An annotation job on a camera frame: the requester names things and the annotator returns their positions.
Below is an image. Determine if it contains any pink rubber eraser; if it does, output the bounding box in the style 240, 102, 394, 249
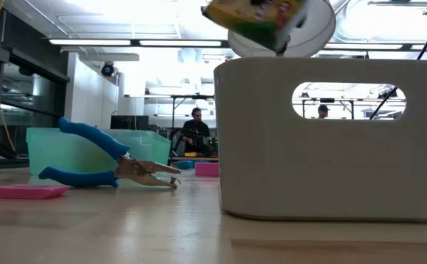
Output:
0, 183, 70, 200
194, 161, 220, 177

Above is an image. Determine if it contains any yellow green crayon box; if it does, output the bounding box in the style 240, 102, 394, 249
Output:
201, 0, 308, 52

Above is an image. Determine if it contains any translucent green plastic bin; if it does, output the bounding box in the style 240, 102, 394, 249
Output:
25, 126, 172, 177

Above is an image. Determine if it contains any person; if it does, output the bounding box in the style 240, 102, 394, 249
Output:
179, 106, 214, 155
316, 104, 331, 120

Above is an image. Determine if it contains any black computer monitor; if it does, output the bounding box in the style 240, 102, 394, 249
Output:
109, 114, 150, 131

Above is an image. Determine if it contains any white lamp shade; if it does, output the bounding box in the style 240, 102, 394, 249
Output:
227, 0, 337, 59

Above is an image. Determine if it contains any white plastic handled bin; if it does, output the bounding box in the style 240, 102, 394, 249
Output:
213, 56, 427, 223

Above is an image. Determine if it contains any black round ceiling camera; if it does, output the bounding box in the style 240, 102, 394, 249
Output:
100, 61, 116, 78

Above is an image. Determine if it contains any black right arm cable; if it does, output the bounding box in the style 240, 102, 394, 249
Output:
368, 0, 427, 121

